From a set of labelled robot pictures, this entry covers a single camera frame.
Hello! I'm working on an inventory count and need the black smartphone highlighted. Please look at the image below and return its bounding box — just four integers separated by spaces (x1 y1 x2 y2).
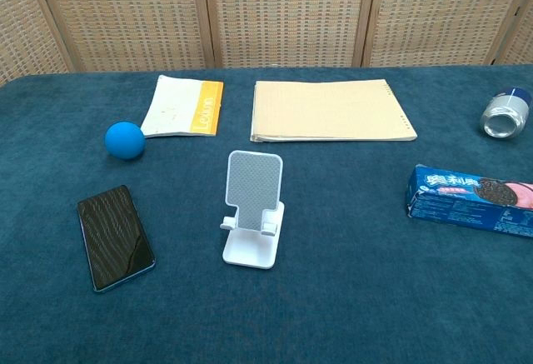
77 184 157 294

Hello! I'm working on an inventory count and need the white phone stand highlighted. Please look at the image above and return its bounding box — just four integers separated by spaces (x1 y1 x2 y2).
219 149 286 271

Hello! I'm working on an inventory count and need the beige loose-leaf paper pad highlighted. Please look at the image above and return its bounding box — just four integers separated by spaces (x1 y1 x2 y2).
249 79 418 144

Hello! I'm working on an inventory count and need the white and orange notebook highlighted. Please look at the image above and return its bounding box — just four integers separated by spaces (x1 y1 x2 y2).
140 74 225 139

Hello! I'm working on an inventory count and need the blue ball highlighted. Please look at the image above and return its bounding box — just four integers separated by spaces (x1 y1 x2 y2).
104 121 147 161

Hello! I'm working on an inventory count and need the woven folding screen panel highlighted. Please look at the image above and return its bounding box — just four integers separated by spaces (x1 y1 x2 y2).
361 0 526 68
31 0 217 73
495 0 533 67
202 0 378 69
0 0 72 87

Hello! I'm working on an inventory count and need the blue table cloth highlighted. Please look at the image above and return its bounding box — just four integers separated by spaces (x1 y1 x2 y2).
0 63 533 364

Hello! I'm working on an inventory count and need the blue Oreo cookie box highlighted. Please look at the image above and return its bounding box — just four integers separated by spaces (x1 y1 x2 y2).
406 164 533 239

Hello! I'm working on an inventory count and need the blue and silver drink can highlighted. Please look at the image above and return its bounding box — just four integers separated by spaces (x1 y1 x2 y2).
479 86 533 139

